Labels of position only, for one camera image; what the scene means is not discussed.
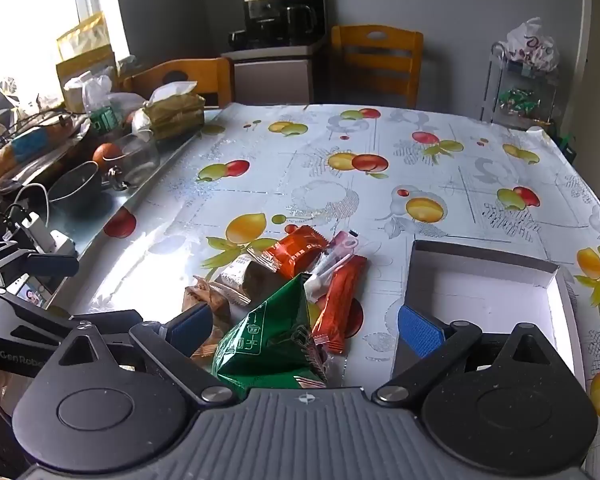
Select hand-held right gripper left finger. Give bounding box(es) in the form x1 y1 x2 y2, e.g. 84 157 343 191
55 303 238 407

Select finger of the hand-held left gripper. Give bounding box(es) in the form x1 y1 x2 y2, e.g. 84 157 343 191
70 309 144 334
26 252 80 277

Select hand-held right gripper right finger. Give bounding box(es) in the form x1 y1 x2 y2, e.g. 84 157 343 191
372 305 564 408

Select tan snack packet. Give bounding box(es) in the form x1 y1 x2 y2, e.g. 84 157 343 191
182 276 255 361

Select green snack bag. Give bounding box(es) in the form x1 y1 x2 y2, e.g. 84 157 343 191
212 272 332 392

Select white cardboard box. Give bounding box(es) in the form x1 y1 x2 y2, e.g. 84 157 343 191
390 239 589 397

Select brown and white snack packet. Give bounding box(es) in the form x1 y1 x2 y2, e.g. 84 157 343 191
217 252 282 307

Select long orange snack packet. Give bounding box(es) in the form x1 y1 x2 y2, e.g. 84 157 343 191
310 254 369 357

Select clear packet with spoon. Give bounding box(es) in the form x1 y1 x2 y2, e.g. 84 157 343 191
302 230 362 304

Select square orange snack packet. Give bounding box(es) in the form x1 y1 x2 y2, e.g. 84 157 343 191
247 225 330 281

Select smartphone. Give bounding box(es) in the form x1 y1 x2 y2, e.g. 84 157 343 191
6 274 52 309

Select dark metal bowl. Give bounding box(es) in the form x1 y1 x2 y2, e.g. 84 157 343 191
47 161 104 217

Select bread in plastic wrap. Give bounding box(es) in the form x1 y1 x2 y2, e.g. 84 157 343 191
0 124 63 182

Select orange fruit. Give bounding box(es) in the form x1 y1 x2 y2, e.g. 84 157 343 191
92 142 123 169

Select glass cup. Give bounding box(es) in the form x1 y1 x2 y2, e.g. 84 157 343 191
114 130 161 187

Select plastic bottle with green label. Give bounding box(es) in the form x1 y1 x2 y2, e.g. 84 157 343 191
82 74 121 134

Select yellow-green tissue pack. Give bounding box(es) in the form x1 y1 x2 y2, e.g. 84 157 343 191
131 82 207 142

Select yellow paper bag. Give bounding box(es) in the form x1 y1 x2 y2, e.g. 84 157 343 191
55 11 119 107

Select wooden chair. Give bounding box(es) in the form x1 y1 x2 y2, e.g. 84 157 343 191
121 56 236 109
330 24 425 109

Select green wrapped candies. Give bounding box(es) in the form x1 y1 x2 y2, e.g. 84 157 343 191
497 87 542 114

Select white plastic bag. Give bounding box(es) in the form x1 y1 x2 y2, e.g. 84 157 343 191
499 17 561 74

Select black coffee machine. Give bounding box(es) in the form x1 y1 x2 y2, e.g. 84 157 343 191
230 0 327 51

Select white charger with cable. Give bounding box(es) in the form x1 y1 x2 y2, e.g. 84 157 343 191
2 183 77 257

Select metal wire rack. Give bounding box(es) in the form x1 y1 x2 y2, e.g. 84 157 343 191
480 41 564 129

